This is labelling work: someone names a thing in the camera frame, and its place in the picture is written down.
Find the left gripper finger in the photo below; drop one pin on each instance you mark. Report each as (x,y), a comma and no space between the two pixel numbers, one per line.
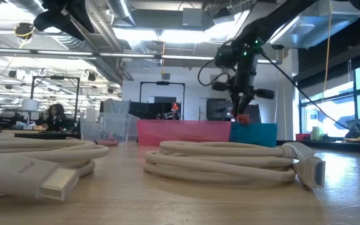
(72,31)
(83,17)

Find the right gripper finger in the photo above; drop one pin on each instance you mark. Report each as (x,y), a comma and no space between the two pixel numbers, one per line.
(247,106)
(237,106)

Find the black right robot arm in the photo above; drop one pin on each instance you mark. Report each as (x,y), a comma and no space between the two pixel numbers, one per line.
(277,18)

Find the black curtain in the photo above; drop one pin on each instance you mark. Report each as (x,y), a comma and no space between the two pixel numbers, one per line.
(255,114)

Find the ceiling light strip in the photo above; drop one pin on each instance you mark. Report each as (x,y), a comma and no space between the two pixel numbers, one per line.
(188,57)
(5,51)
(263,61)
(64,53)
(127,55)

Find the teal plastic bin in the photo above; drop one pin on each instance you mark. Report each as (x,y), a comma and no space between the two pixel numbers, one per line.
(253,136)

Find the pink plastic bin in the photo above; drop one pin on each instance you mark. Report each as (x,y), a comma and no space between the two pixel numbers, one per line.
(183,132)

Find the red desk lamp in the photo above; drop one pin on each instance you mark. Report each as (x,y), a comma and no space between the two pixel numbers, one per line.
(175,107)

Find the small red box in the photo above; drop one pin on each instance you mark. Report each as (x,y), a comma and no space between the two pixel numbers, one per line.
(302,137)

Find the yellow-green cup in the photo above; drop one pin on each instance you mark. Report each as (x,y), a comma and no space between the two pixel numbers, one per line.
(316,133)

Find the white shade background lamp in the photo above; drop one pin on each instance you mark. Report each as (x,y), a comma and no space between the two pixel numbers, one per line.
(30,105)

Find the black office desk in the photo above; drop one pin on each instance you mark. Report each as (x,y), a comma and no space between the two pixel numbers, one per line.
(323,145)

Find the grey ceiling box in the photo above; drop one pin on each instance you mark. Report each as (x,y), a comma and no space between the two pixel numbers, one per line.
(192,17)

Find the black partition panels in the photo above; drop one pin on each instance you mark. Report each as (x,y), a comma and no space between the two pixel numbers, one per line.
(148,111)

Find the person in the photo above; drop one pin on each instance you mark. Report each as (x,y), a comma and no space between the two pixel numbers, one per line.
(55,118)

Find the clear plastic bin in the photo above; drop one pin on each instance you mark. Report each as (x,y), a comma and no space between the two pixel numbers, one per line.
(117,122)

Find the black background table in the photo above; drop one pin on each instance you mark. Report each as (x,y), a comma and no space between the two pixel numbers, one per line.
(42,135)

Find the dark striped bundle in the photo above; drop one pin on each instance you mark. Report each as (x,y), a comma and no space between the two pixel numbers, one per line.
(356,131)

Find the yellow folder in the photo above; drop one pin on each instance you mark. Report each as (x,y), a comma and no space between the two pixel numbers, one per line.
(355,140)

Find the black ceiling camera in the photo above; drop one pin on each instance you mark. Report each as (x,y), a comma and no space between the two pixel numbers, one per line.
(24,30)

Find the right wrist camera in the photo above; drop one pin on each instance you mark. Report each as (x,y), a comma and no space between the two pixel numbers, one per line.
(225,57)

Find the silver round air duct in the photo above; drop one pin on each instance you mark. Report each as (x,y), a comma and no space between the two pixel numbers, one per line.
(98,62)

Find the black metal rig frame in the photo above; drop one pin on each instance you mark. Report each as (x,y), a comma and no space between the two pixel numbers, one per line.
(162,83)
(77,103)

